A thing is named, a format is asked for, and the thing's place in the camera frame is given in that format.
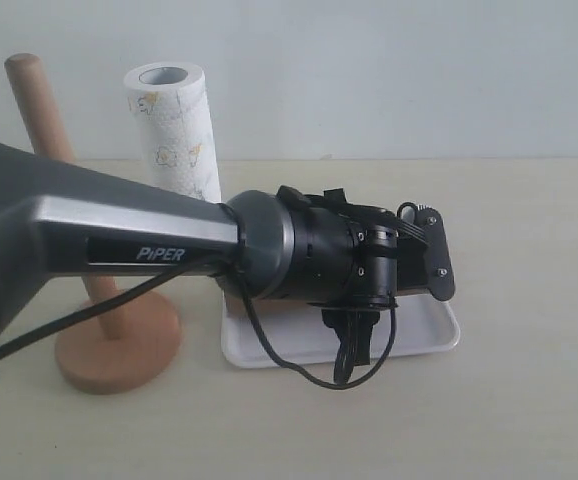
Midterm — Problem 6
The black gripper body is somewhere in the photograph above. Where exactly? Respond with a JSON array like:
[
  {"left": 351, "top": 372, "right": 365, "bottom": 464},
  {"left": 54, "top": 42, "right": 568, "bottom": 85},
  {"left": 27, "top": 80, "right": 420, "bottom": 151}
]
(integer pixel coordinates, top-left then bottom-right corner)
[{"left": 346, "top": 202, "right": 431, "bottom": 305}]

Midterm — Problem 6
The patterned white paper towel roll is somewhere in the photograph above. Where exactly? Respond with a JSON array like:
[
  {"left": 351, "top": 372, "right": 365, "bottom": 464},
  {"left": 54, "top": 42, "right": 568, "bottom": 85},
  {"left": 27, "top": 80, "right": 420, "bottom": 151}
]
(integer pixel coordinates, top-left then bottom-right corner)
[{"left": 123, "top": 62, "right": 222, "bottom": 203}]

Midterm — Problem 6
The brown cardboard tube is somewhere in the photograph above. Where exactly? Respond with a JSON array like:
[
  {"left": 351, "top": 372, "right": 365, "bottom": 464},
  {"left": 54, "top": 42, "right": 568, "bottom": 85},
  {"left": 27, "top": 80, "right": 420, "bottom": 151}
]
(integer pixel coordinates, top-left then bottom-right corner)
[{"left": 223, "top": 294, "right": 428, "bottom": 320}]

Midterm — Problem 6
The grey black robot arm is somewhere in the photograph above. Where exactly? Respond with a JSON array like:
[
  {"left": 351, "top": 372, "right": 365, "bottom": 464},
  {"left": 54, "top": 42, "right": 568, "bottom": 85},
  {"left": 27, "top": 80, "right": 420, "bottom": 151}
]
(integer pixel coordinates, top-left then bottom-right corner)
[{"left": 0, "top": 143, "right": 431, "bottom": 334}]

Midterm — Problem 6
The wooden paper towel holder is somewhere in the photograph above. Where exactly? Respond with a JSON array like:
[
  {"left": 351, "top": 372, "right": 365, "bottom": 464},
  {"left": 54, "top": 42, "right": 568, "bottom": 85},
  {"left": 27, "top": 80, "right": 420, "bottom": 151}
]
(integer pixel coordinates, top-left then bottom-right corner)
[{"left": 4, "top": 53, "right": 182, "bottom": 394}]

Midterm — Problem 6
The white rectangular tray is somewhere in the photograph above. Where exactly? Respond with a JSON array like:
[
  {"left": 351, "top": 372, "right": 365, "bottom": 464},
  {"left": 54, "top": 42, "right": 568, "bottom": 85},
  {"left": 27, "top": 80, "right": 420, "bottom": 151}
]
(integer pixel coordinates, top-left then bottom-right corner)
[{"left": 221, "top": 294, "right": 460, "bottom": 369}]

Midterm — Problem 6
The wrist camera with black plate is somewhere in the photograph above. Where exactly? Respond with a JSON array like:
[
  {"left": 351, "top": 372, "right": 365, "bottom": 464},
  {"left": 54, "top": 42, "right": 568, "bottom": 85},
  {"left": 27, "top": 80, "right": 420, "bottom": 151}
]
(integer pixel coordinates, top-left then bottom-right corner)
[{"left": 397, "top": 202, "right": 455, "bottom": 302}]

